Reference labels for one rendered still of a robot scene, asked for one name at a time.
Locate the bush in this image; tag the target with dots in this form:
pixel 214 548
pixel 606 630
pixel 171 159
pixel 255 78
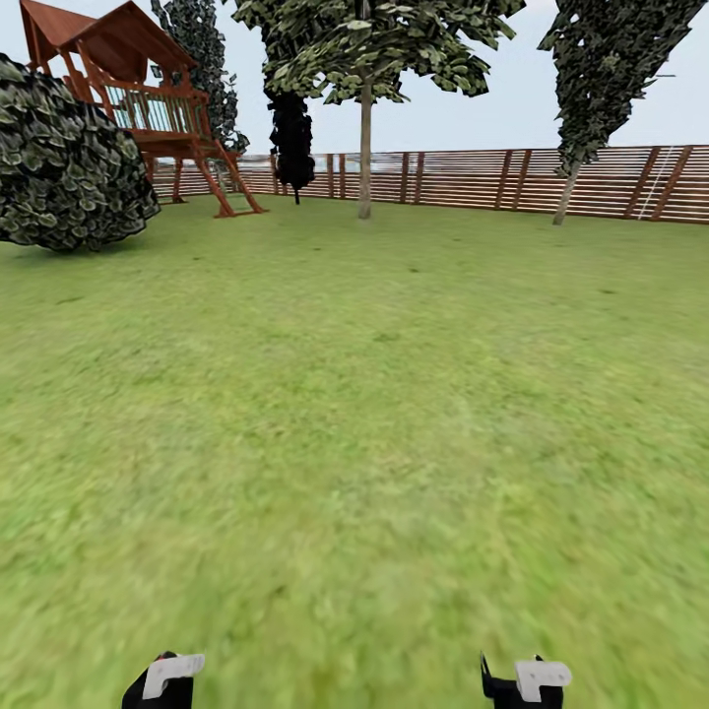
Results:
pixel 68 173

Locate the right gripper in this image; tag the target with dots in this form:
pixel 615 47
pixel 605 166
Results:
pixel 506 695

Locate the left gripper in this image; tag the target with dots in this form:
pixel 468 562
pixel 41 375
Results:
pixel 176 695

